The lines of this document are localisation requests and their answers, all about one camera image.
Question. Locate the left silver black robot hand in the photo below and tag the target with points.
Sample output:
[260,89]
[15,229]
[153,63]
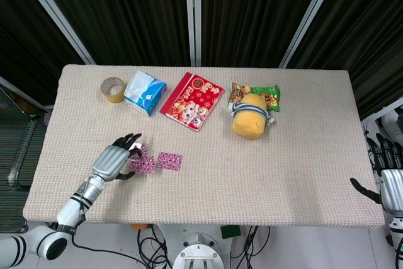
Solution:
[111,163]

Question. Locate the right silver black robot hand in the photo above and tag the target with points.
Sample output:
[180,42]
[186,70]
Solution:
[393,187]

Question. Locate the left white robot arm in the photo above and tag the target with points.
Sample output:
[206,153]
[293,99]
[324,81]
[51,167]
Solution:
[69,212]

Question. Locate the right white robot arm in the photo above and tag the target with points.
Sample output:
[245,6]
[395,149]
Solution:
[396,231]

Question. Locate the white grey robot base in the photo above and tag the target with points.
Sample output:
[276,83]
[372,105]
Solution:
[200,253]

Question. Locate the white machine housing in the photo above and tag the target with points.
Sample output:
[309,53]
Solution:
[393,124]

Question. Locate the orange part under table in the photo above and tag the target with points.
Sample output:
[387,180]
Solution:
[139,226]

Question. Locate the brown packing tape roll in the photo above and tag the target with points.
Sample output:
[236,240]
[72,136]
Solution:
[114,94]

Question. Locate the blue white tissue pack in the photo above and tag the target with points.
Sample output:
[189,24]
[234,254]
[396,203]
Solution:
[145,94]

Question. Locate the red spiral calendar notebook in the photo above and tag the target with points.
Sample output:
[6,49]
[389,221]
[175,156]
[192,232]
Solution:
[192,102]

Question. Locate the beige woven tablecloth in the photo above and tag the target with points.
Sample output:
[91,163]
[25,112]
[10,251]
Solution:
[220,180]

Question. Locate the green box under table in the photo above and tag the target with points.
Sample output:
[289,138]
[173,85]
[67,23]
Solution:
[230,232]

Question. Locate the yellow plush toy striped shirt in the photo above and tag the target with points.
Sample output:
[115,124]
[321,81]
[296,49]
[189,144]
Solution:
[248,121]

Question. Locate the brown snack packet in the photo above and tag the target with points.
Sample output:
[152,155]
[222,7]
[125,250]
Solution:
[238,91]

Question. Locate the black curtain panel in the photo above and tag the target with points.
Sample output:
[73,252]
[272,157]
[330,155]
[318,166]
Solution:
[25,45]
[252,14]
[126,14]
[368,29]

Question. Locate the green snack packet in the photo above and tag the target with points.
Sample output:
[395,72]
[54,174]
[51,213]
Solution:
[270,94]

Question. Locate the white frame post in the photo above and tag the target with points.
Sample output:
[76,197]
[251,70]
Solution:
[192,14]
[56,14]
[310,14]

